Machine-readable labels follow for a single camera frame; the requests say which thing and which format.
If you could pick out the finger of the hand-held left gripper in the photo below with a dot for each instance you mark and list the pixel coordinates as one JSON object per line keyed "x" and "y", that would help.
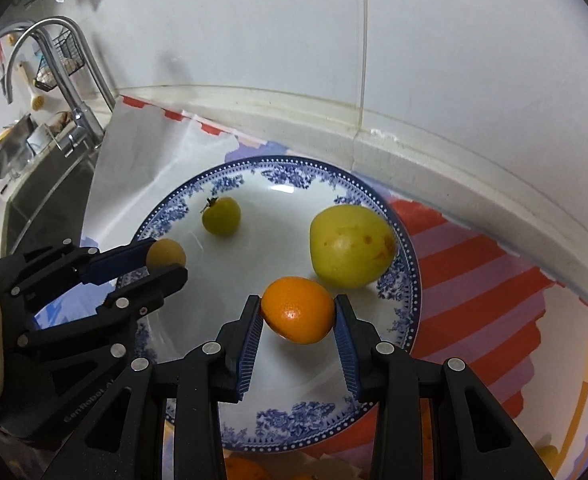
{"x": 149, "y": 287}
{"x": 119, "y": 260}

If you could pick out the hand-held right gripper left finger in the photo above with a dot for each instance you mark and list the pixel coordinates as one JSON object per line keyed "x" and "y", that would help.
{"x": 246, "y": 355}

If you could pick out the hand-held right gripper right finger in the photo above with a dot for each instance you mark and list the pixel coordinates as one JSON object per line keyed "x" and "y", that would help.
{"x": 346, "y": 352}

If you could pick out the small tan fruit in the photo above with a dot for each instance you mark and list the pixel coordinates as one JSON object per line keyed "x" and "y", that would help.
{"x": 548, "y": 456}
{"x": 166, "y": 254}

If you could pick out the orange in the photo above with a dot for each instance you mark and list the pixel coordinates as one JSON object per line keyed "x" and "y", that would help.
{"x": 294, "y": 310}

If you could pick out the blue and white porcelain plate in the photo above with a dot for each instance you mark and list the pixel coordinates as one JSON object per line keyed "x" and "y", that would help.
{"x": 274, "y": 240}

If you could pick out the small green fruit with stem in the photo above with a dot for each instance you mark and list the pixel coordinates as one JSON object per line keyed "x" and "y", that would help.
{"x": 221, "y": 217}

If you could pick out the steel kitchen sink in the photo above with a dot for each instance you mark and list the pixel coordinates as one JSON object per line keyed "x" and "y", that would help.
{"x": 39, "y": 195}

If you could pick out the yellow-green apple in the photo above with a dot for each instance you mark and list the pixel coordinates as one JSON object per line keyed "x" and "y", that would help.
{"x": 351, "y": 245}

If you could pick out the colourful printed mat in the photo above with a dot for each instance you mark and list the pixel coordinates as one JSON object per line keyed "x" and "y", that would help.
{"x": 473, "y": 280}

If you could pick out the large chrome kitchen faucet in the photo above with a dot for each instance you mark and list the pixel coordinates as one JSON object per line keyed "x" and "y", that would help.
{"x": 71, "y": 120}

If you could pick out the yellow dish brush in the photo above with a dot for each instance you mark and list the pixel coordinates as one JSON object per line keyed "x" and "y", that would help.
{"x": 36, "y": 101}

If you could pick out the thin gooseneck faucet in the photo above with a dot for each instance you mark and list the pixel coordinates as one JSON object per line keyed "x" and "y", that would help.
{"x": 86, "y": 60}

